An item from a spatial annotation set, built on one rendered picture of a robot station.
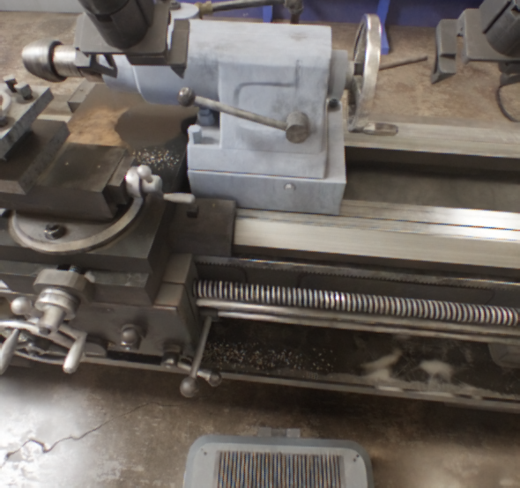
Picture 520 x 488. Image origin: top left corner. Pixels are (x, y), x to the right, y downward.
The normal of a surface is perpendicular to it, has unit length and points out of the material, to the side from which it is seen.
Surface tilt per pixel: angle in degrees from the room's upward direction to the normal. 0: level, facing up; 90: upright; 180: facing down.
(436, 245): 36
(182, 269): 0
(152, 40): 30
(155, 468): 0
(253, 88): 76
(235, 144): 66
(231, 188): 90
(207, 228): 0
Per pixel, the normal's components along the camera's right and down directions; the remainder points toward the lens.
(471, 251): -0.07, -0.07
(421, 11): -0.11, 0.77
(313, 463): 0.00, -0.63
